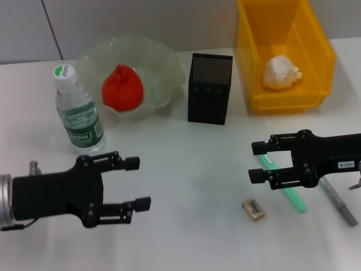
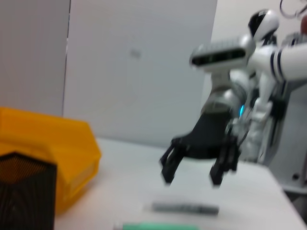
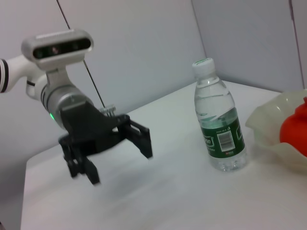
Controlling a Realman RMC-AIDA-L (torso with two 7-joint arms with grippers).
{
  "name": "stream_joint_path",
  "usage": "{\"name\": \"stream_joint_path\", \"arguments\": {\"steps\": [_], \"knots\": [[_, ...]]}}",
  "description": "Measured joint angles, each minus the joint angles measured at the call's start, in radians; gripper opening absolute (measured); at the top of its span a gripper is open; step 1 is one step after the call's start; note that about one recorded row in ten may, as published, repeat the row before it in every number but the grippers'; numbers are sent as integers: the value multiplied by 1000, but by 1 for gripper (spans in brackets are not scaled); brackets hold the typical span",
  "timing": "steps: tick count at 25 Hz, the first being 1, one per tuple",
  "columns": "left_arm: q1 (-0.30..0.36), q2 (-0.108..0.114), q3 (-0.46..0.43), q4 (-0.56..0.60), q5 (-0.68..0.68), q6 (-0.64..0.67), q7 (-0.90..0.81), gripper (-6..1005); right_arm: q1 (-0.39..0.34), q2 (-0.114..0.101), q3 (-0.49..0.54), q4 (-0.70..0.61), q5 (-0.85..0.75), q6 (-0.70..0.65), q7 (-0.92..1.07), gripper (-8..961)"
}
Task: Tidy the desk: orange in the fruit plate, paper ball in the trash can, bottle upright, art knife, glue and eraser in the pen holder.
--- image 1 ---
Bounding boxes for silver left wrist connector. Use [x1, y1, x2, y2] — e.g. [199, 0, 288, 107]
[29, 160, 43, 176]

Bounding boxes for red soft ball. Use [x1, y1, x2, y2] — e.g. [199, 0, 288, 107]
[102, 64, 145, 113]

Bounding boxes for yellow plastic bin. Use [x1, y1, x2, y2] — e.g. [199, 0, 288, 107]
[236, 0, 337, 115]

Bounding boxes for grey marker pen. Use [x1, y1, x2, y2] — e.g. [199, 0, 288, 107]
[319, 177, 360, 228]

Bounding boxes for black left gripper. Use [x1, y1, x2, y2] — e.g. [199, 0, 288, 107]
[11, 150, 152, 229]

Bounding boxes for black mesh pen holder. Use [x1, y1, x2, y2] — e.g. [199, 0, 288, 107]
[187, 52, 234, 126]

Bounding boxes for white paper ball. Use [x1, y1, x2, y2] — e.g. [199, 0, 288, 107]
[262, 54, 303, 91]

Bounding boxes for beige barcode eraser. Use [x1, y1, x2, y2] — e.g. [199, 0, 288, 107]
[241, 198, 267, 222]

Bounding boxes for clear green-label water bottle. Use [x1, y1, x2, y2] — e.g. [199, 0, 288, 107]
[51, 64, 107, 155]

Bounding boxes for green glass fruit bowl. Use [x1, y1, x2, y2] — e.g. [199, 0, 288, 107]
[73, 34, 187, 123]

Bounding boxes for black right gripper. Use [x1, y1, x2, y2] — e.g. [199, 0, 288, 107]
[248, 128, 361, 191]

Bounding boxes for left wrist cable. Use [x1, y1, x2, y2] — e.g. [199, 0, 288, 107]
[0, 220, 38, 232]

